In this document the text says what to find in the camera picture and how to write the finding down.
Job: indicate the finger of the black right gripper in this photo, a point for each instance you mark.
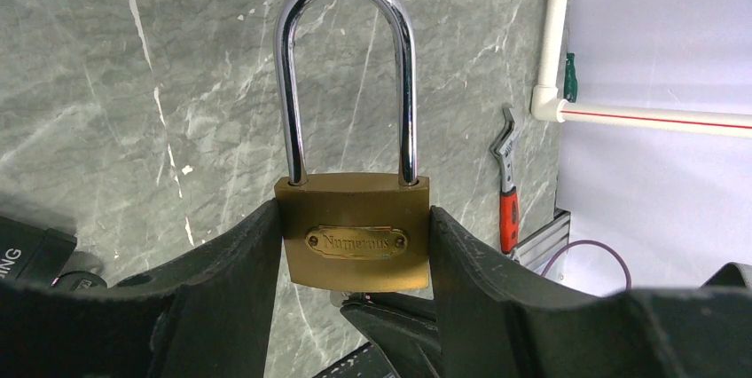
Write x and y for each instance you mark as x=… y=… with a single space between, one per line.
x=402 y=328

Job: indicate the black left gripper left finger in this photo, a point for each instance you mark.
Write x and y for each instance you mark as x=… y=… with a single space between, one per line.
x=206 y=313

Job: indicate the black head key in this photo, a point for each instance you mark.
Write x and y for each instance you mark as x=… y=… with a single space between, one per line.
x=78 y=280

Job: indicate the brass padlock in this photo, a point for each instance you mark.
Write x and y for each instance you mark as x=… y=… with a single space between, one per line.
x=354 y=232

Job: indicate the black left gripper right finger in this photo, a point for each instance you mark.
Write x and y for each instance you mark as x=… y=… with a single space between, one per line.
x=496 y=318

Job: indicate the silver key bunch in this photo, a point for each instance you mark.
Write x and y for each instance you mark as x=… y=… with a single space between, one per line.
x=339 y=298

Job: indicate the white pvc pipe frame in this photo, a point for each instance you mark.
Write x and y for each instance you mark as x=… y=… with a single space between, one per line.
x=681 y=65

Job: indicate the green handle screwdriver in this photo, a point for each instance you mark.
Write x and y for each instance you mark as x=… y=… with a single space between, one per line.
x=570 y=81

